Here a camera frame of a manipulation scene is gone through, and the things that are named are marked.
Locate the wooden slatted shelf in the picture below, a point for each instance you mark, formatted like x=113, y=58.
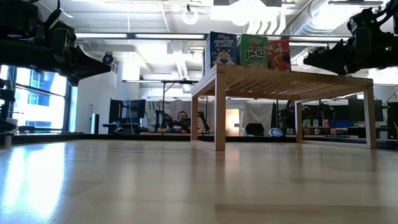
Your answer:
x=280, y=77

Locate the silver ventilation duct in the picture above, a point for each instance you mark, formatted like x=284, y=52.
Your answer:
x=311, y=21

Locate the green Apple Jacks cereal box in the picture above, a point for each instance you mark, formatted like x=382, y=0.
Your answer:
x=253, y=53

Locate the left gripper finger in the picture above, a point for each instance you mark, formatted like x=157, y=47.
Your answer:
x=87, y=67

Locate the large window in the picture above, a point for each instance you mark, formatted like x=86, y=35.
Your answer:
x=40, y=102

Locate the round black ceiling camera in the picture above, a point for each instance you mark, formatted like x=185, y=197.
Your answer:
x=108, y=58

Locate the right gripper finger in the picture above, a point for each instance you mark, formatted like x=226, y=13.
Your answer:
x=335, y=59

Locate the white hanging sheet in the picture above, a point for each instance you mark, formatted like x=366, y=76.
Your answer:
x=258, y=113

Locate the black monitor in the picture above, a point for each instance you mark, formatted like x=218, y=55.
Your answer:
x=136, y=109
x=365, y=110

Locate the black metal stand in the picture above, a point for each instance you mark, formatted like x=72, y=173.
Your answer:
x=174, y=81

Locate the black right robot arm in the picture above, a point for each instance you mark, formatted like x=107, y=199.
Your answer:
x=392, y=4

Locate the ceiling light strip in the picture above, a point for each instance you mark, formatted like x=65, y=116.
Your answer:
x=102, y=35
x=323, y=39
x=169, y=36

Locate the blue Frosted Flakes cereal box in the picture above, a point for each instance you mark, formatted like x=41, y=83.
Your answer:
x=224, y=46

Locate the black chair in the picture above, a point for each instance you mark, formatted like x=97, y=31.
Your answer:
x=255, y=130

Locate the white and blue ball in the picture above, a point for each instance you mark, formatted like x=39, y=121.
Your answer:
x=276, y=132

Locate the red Froot Loops cereal box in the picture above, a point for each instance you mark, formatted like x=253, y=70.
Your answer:
x=278, y=56

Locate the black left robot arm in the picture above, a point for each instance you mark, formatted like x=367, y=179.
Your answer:
x=18, y=18

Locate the person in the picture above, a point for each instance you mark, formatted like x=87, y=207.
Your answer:
x=182, y=117

